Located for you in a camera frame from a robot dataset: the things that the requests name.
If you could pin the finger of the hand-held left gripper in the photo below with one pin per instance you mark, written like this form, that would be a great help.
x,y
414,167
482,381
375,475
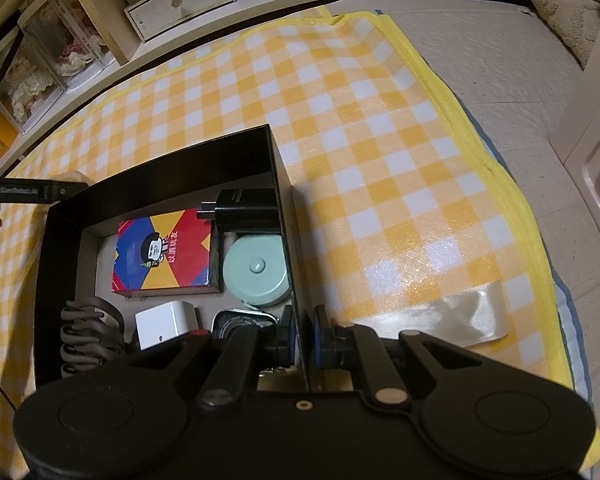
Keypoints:
x,y
67,189

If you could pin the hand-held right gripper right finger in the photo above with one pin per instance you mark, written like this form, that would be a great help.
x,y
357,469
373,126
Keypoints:
x,y
321,332

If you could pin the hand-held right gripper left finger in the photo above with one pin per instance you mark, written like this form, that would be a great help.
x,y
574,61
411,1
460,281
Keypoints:
x,y
290,332

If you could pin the wooden block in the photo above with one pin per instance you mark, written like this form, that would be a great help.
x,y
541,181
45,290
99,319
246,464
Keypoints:
x,y
72,177

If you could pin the mint round tape measure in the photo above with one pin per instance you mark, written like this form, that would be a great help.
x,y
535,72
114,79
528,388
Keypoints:
x,y
255,267

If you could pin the black cardboard box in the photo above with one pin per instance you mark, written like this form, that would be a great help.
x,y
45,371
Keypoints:
x,y
180,160

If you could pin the red and blue card box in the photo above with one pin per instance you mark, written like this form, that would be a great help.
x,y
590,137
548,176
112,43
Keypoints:
x,y
165,255

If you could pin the white charger block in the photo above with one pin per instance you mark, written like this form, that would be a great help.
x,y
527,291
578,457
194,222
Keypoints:
x,y
165,330

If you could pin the black power adapter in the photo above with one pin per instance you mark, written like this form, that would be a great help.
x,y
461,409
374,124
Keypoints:
x,y
247,207

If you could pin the clear doll display case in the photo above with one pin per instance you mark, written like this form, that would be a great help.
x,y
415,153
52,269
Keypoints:
x,y
70,55
22,90

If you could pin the black headband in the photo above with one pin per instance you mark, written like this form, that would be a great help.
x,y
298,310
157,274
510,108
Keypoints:
x,y
5,65

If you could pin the clear tape strip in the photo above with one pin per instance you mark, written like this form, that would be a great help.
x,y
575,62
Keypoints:
x,y
455,315

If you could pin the wooden shelf unit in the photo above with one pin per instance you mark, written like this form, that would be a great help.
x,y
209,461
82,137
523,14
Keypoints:
x,y
95,20

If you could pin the yellow checked mat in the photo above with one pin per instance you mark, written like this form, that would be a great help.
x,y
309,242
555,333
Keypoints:
x,y
380,160

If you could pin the small white drawer cabinet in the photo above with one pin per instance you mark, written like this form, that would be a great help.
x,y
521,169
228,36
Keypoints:
x,y
180,2

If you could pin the fluffy cream cushion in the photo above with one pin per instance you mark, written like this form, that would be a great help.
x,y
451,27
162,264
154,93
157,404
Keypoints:
x,y
565,5

